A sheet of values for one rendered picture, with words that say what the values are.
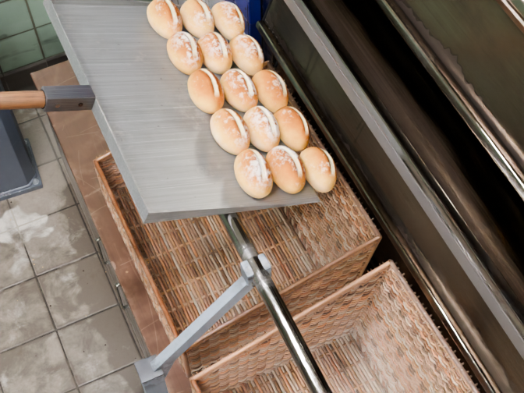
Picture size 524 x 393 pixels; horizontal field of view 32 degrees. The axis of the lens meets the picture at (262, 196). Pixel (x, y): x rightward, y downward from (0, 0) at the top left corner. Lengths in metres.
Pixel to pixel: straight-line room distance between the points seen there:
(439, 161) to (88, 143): 1.28
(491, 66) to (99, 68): 0.75
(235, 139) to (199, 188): 0.12
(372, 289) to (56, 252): 1.29
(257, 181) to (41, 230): 1.52
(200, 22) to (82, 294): 1.24
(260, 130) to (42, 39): 1.67
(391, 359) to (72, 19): 0.97
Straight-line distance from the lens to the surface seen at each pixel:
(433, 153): 1.40
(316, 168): 1.71
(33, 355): 2.85
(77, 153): 2.46
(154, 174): 1.60
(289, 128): 1.76
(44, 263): 2.98
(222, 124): 1.68
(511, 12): 1.27
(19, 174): 3.07
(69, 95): 1.63
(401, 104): 1.45
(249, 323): 2.01
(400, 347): 2.00
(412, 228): 1.82
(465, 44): 1.39
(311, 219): 2.19
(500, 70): 1.34
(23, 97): 1.61
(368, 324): 2.08
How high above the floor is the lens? 2.53
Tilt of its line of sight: 57 degrees down
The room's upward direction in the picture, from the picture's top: 2 degrees counter-clockwise
